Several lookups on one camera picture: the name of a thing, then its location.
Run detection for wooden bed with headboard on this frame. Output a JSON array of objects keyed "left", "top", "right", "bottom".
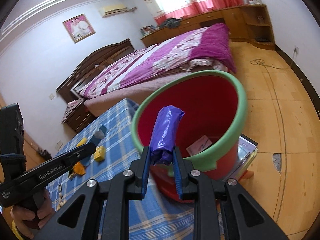
[{"left": 57, "top": 23, "right": 236, "bottom": 122}]

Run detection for stack of books under bin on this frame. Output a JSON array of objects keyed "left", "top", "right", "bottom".
[{"left": 223, "top": 134, "right": 258, "bottom": 181}]

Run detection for dark clothes pile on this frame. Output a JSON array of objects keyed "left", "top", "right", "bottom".
[{"left": 158, "top": 18, "right": 181, "bottom": 29}]

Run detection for clothes on nightstand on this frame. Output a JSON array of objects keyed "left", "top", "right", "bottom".
[{"left": 61, "top": 99, "right": 84, "bottom": 124}]

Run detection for peanut shell near edge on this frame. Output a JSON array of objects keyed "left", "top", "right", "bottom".
[{"left": 56, "top": 184, "right": 66, "bottom": 210}]

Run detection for purple floral quilt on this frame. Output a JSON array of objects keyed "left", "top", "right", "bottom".
[{"left": 79, "top": 23, "right": 236, "bottom": 99}]

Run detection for wall air conditioner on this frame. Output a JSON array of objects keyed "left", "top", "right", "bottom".
[{"left": 99, "top": 4, "right": 137, "bottom": 17}]

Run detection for purple plastic bag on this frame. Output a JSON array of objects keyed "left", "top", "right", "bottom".
[{"left": 149, "top": 105, "right": 184, "bottom": 165}]

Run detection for framed wedding photo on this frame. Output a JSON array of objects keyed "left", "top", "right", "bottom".
[{"left": 63, "top": 14, "right": 95, "bottom": 43}]

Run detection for paper slip in bin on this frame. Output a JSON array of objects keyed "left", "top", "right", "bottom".
[{"left": 187, "top": 135, "right": 213, "bottom": 156}]

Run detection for gold small box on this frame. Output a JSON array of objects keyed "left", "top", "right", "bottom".
[{"left": 94, "top": 146, "right": 106, "bottom": 162}]

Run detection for blue plaid tablecloth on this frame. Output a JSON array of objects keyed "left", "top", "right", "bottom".
[{"left": 44, "top": 98, "right": 223, "bottom": 240}]

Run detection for green wrapper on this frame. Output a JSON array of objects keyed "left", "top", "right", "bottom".
[{"left": 89, "top": 125, "right": 108, "bottom": 146}]

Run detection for cable on floor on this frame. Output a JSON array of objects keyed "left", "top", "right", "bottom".
[{"left": 249, "top": 45, "right": 299, "bottom": 71}]

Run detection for red bin green rim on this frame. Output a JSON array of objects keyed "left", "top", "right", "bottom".
[{"left": 131, "top": 69, "right": 249, "bottom": 203}]

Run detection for dark wooden nightstand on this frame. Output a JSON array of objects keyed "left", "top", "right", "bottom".
[{"left": 63, "top": 102, "right": 96, "bottom": 133}]

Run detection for person's left hand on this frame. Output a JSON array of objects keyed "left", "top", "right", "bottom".
[{"left": 10, "top": 189, "right": 56, "bottom": 239}]

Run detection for books on cabinet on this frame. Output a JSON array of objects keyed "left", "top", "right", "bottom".
[{"left": 140, "top": 25, "right": 157, "bottom": 36}]

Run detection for items on cabinet end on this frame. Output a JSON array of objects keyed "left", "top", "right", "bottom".
[{"left": 247, "top": 0, "right": 263, "bottom": 5}]

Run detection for yellow foam sheet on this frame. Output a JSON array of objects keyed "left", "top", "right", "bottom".
[{"left": 76, "top": 137, "right": 87, "bottom": 147}]

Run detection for orange wrapper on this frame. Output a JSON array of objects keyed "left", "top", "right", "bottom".
[{"left": 68, "top": 162, "right": 86, "bottom": 179}]

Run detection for long wooden cabinet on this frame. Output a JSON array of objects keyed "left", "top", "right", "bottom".
[{"left": 141, "top": 5, "right": 276, "bottom": 50}]

